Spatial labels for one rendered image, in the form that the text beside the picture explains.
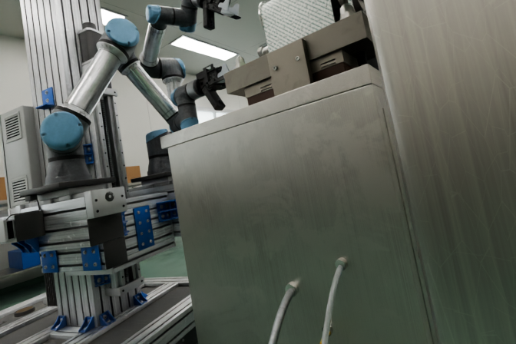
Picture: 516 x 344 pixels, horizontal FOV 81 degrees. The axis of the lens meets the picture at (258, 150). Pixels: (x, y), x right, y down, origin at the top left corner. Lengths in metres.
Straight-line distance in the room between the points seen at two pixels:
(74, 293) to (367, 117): 1.42
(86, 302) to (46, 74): 1.02
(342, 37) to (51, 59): 1.32
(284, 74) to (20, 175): 1.36
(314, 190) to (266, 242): 0.19
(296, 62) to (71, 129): 0.75
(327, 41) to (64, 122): 0.84
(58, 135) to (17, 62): 3.47
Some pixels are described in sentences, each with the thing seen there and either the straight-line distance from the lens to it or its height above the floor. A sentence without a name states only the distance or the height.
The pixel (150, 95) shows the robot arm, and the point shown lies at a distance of 1.39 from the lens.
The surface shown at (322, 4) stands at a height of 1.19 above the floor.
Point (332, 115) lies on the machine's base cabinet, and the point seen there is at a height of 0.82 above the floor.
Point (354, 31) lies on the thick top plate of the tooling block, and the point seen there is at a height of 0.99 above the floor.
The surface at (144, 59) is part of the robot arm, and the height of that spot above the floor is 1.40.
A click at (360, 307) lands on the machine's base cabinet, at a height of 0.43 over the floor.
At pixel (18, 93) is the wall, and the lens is 4.45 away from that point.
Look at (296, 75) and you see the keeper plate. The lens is 0.74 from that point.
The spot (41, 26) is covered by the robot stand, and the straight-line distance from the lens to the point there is 1.80.
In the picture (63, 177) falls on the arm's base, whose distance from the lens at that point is 1.26.
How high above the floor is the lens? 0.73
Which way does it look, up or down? 4 degrees up
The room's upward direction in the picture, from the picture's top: 10 degrees counter-clockwise
